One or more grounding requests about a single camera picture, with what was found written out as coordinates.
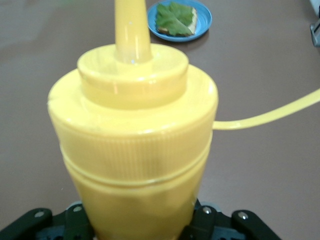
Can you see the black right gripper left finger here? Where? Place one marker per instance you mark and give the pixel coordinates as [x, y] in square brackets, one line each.
[25, 222]

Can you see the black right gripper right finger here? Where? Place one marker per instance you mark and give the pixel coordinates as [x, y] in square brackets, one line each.
[212, 220]

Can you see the yellow squeeze bottle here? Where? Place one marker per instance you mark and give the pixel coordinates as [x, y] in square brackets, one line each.
[132, 125]

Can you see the brown bread slice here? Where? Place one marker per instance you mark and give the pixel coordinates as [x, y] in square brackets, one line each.
[193, 22]

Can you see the green lettuce leaf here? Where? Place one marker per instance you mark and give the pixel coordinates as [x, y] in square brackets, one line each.
[172, 18]

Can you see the blue plate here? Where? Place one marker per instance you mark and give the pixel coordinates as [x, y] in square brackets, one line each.
[203, 17]

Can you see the silver table edge bracket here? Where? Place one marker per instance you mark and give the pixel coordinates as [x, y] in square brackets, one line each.
[316, 33]

